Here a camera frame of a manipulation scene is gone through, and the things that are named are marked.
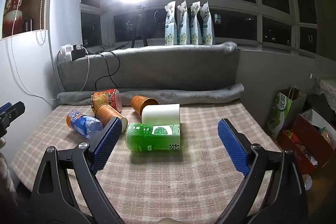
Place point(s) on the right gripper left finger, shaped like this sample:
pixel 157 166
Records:
pixel 53 200

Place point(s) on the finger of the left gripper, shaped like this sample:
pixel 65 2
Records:
pixel 9 113

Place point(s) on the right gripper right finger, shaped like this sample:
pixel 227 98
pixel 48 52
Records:
pixel 285 199

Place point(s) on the white paper cup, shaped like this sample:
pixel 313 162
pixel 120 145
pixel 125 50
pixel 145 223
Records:
pixel 161 115

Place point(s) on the blue orange Arctic Ocean cup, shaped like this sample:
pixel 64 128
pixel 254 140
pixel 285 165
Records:
pixel 85 125

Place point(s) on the brown paper cup near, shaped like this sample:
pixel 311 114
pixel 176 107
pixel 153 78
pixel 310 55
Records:
pixel 105 113

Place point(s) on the brown paper cup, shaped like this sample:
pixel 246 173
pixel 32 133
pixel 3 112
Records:
pixel 138 103
pixel 105 113

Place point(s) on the orange red noodle cup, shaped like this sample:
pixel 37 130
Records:
pixel 110 97

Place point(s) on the green drink cup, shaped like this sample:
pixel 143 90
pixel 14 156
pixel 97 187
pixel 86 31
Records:
pixel 141 138

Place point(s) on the brown paper cup far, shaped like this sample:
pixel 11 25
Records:
pixel 138 103

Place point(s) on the red cardboard box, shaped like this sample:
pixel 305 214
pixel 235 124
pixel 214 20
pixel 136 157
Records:
pixel 312 140

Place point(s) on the white power strip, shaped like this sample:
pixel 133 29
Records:
pixel 66 52

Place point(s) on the black power adapter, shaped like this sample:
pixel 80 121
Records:
pixel 77 52

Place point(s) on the checkered beige table cloth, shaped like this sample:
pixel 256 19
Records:
pixel 192 185

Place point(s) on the red white vase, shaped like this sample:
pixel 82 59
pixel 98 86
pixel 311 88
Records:
pixel 13 18

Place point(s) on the green paper shopping bag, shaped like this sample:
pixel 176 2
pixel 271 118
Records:
pixel 287 105

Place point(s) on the black tripod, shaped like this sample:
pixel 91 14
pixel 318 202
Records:
pixel 138 31

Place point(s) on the grey cushion backrest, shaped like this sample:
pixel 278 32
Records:
pixel 190 68

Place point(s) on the white green pouch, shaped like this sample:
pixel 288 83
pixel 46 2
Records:
pixel 195 30
pixel 170 25
pixel 183 29
pixel 208 36

